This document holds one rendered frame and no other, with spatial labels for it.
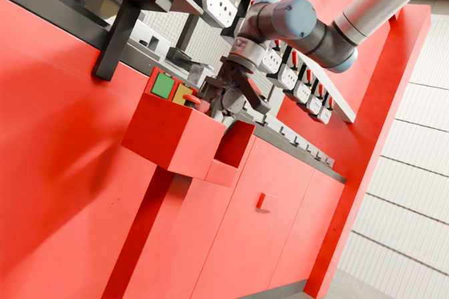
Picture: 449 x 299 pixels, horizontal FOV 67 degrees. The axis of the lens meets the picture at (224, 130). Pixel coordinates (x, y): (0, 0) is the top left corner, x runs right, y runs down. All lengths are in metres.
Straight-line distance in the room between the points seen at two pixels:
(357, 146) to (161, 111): 2.16
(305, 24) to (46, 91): 0.52
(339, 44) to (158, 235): 0.54
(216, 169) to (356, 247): 3.55
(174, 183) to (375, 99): 2.23
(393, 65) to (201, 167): 2.34
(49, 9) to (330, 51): 0.55
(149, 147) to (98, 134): 0.21
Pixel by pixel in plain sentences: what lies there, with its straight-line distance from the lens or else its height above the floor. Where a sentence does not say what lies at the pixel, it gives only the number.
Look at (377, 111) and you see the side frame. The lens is 2.74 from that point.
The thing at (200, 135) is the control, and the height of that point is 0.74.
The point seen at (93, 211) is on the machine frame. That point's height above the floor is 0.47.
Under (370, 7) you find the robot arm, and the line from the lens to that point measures 0.73.
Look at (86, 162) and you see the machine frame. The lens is 0.84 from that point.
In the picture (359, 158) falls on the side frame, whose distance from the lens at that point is 2.67.
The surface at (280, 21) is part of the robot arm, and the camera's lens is 0.67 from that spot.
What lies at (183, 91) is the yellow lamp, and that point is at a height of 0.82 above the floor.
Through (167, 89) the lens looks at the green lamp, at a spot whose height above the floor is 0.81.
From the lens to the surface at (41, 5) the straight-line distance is 0.74.
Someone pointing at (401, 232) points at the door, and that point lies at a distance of 4.10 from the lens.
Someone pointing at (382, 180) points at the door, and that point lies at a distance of 4.16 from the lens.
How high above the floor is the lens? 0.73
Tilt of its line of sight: 3 degrees up
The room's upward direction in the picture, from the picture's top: 22 degrees clockwise
